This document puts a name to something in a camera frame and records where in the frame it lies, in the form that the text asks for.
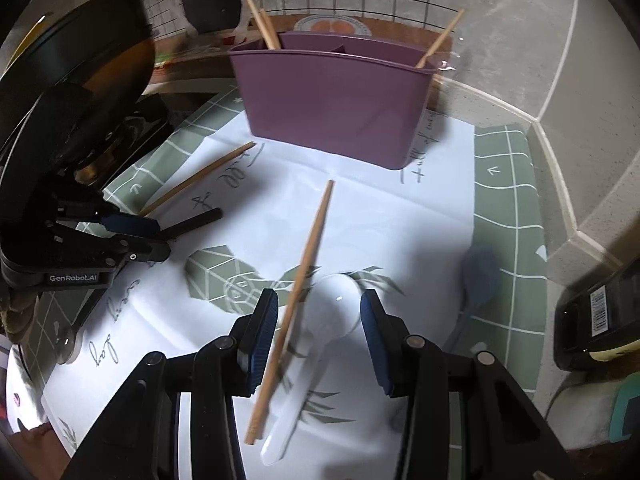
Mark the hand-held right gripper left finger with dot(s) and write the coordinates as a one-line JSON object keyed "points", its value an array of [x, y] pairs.
{"points": [[262, 340]]}

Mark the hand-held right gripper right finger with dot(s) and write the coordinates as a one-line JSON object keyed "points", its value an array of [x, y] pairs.
{"points": [[375, 340]]}

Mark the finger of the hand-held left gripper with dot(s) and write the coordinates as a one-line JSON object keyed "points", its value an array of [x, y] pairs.
{"points": [[145, 251], [132, 224]]}

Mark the white translucent plastic spoon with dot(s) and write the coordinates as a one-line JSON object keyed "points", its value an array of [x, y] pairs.
{"points": [[332, 310]]}

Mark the wooden chopstick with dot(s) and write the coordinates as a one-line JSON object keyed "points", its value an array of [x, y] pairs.
{"points": [[440, 40], [165, 199], [270, 30], [210, 169], [260, 20], [310, 245]]}

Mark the blue-grey plastic spoon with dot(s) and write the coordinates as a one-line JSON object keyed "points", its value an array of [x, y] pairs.
{"points": [[480, 272]]}

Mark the purple plastic utensil holder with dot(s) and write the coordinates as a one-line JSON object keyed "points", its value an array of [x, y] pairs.
{"points": [[325, 105]]}

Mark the black gas stove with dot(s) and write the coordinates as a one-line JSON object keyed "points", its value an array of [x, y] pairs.
{"points": [[150, 115]]}

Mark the green checked table mat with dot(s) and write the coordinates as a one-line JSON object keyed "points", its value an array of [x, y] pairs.
{"points": [[400, 220]]}

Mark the dark soy sauce bottle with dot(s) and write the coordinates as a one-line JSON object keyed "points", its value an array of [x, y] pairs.
{"points": [[590, 320]]}

